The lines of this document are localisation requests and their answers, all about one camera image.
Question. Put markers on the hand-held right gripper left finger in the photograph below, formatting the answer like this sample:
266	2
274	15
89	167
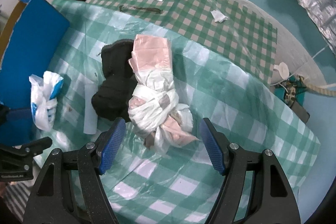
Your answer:
111	146

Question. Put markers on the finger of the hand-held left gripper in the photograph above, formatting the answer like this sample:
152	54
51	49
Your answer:
18	113
39	144

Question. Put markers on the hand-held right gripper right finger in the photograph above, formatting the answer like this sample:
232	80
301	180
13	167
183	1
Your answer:
211	146

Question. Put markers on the white and blue plastic bag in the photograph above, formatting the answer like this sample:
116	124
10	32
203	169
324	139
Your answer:
44	98

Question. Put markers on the black sock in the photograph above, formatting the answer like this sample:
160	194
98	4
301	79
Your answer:
113	82

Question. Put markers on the blue-rimmed cardboard box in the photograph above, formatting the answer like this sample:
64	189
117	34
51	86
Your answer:
31	43

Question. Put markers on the pink and white plastic bag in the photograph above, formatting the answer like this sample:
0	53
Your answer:
155	82

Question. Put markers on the grey and white striped clothing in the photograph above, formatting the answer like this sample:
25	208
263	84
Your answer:
15	200

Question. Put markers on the light green checked plastic cloth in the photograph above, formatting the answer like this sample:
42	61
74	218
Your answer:
223	108

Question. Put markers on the white round fitting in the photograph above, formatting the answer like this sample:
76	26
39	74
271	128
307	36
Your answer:
282	69

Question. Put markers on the crumpled white tissue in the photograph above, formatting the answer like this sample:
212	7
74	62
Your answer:
218	16

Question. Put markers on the dark green checked tablecloth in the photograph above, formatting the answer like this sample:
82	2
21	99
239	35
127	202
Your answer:
197	16

